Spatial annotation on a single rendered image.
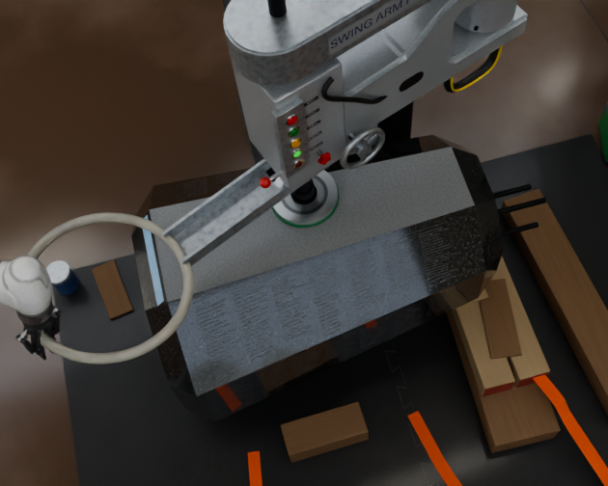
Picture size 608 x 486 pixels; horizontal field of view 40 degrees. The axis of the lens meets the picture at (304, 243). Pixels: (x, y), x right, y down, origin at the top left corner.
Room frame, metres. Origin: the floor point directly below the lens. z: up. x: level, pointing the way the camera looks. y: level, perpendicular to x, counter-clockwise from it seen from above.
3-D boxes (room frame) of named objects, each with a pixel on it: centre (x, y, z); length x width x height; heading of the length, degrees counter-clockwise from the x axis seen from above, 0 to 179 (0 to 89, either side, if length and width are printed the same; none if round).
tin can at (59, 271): (1.56, 1.00, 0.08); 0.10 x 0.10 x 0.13
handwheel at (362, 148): (1.27, -0.19, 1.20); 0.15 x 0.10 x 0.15; 116
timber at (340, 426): (0.76, 0.03, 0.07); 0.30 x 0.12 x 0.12; 98
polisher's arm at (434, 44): (1.49, -0.38, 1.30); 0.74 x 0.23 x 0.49; 116
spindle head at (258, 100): (1.36, -0.10, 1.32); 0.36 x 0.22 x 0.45; 116
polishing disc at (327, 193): (1.33, -0.02, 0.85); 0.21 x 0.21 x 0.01
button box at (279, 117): (1.20, -0.01, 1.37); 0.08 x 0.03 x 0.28; 116
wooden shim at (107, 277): (1.50, 0.81, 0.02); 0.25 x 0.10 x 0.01; 16
